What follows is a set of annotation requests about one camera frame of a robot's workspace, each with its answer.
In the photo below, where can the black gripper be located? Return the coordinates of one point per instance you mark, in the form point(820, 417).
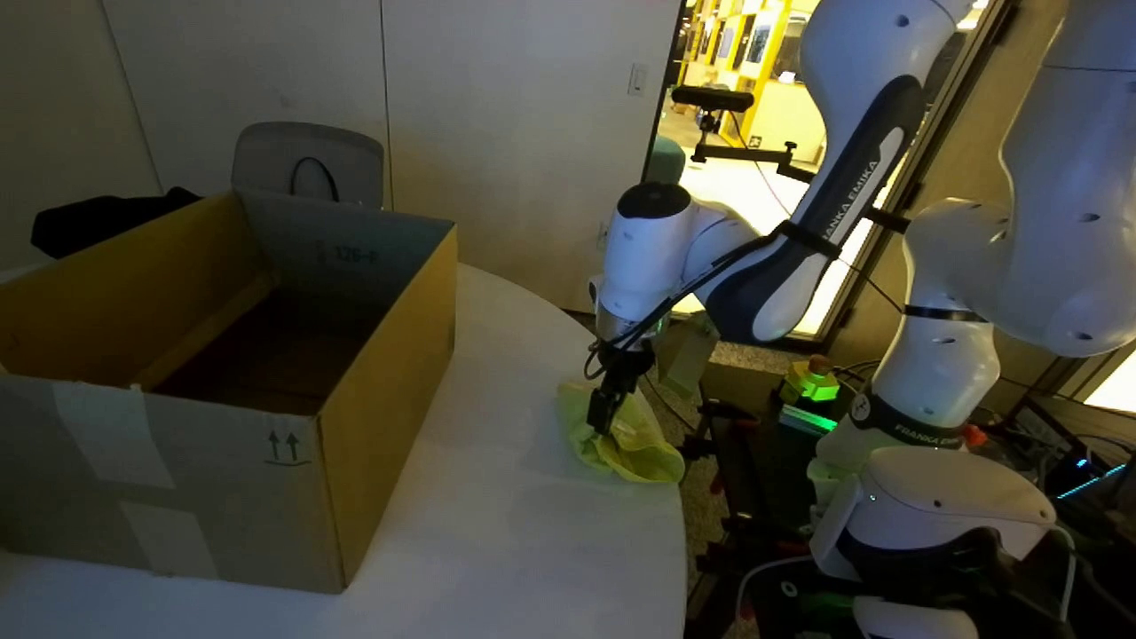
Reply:
point(623, 372)

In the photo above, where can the yellow-green towel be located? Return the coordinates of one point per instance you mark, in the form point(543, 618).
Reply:
point(641, 447)

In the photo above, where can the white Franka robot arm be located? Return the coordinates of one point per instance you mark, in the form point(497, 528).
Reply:
point(1017, 237)

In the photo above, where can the open cardboard box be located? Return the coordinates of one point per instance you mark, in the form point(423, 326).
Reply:
point(180, 392)

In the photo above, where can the black cloth bundle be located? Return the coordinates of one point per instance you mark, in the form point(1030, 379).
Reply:
point(102, 218)

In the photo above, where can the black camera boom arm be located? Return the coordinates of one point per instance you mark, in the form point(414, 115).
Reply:
point(758, 152)

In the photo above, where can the black stereo camera bar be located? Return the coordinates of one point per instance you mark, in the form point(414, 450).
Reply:
point(711, 96)

